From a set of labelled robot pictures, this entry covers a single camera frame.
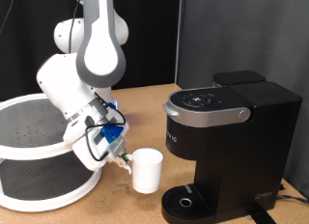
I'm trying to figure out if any blue cable clip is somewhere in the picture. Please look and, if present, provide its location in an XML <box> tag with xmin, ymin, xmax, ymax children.
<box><xmin>99</xmin><ymin>125</ymin><xmax>125</xmax><ymax>145</ymax></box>

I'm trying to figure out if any braided power cable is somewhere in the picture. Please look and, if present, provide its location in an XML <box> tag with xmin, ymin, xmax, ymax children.
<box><xmin>275</xmin><ymin>194</ymin><xmax>309</xmax><ymax>205</ymax></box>

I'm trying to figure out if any black camera cable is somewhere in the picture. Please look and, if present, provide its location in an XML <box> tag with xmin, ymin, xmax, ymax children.
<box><xmin>68</xmin><ymin>0</ymin><xmax>127</xmax><ymax>163</ymax></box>

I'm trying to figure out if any grey partition panel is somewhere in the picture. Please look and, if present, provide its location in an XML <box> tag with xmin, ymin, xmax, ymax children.
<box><xmin>175</xmin><ymin>0</ymin><xmax>309</xmax><ymax>199</ymax></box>

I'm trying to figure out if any black Keurig coffee machine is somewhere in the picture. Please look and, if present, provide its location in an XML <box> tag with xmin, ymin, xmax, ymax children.
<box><xmin>160</xmin><ymin>70</ymin><xmax>303</xmax><ymax>224</ymax></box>

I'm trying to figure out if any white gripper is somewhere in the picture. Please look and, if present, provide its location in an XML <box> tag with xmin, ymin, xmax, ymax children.
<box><xmin>62</xmin><ymin>112</ymin><xmax>133</xmax><ymax>174</ymax></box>

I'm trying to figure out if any black backdrop curtain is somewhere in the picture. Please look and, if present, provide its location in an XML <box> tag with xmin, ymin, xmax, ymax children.
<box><xmin>0</xmin><ymin>0</ymin><xmax>182</xmax><ymax>102</ymax></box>

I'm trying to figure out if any white two-tier turntable shelf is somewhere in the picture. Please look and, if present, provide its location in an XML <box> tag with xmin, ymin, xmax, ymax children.
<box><xmin>0</xmin><ymin>93</ymin><xmax>103</xmax><ymax>212</ymax></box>

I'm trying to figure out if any white mug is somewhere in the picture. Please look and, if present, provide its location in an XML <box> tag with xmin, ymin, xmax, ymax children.
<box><xmin>124</xmin><ymin>148</ymin><xmax>164</xmax><ymax>195</ymax></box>

